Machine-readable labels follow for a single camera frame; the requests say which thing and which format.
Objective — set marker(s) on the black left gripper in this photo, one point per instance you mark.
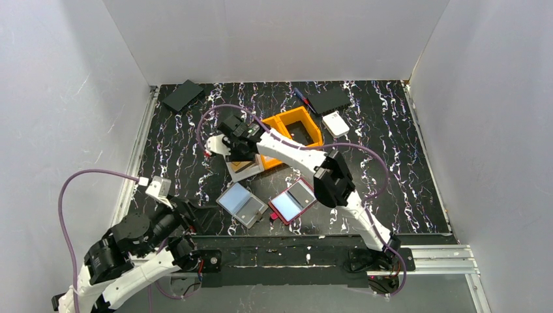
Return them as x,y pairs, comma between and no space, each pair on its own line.
182,207

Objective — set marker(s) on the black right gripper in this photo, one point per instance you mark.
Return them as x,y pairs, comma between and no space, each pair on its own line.
238,147

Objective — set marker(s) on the gold card from red holder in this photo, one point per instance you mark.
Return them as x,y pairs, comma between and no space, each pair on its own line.
238,167

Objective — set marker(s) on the grey card holder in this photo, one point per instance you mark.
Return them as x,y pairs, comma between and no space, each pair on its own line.
245,207

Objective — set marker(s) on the red card holder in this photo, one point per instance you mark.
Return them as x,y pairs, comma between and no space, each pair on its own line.
293,202

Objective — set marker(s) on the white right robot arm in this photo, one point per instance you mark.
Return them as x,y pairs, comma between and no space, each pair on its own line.
324,165

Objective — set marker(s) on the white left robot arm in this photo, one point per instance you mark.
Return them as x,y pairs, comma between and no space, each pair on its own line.
132,255

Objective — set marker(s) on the yellow bin with black card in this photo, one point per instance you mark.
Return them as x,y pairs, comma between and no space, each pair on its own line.
301,114

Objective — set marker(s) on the yellow bin with white cards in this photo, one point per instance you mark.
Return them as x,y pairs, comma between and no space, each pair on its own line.
269,161

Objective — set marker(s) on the black card in bin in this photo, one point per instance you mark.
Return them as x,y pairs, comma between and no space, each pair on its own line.
299,133

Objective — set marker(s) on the white plastic bin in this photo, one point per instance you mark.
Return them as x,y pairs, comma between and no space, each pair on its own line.
254,170

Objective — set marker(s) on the blue red pen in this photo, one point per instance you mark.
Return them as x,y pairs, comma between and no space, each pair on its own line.
301,97

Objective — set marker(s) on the black flat box left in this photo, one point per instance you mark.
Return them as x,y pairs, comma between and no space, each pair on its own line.
183,96

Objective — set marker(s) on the black flat box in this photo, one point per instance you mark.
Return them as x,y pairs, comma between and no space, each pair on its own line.
183,96
329,101

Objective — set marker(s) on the white small box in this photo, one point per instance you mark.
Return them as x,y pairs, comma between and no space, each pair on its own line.
335,124

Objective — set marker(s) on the black flat box right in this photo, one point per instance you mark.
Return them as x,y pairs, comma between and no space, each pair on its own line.
329,101

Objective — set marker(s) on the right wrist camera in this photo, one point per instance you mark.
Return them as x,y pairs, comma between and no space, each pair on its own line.
215,145

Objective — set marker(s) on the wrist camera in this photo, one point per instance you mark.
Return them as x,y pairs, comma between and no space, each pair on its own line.
215,145
157,188

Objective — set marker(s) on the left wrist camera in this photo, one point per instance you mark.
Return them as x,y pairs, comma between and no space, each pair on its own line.
157,188

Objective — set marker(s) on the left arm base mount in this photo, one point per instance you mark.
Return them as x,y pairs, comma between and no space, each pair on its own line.
207,261

